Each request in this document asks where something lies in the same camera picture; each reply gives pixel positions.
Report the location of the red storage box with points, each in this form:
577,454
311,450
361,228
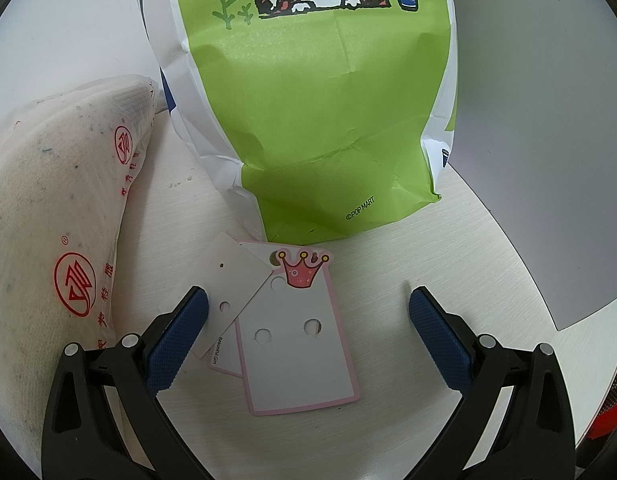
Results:
605,425

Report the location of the plain white jewelry card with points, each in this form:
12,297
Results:
233,280

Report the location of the green cartoon paper bag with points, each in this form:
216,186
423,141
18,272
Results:
313,135

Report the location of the crown print jewelry card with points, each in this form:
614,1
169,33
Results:
293,370

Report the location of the plastic bag with white cloth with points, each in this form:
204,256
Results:
48,200

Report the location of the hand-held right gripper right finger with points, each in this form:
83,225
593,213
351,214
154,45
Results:
438,340

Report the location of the pink-edged white card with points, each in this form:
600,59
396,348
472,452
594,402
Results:
227,357

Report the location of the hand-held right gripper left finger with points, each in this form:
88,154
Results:
181,340

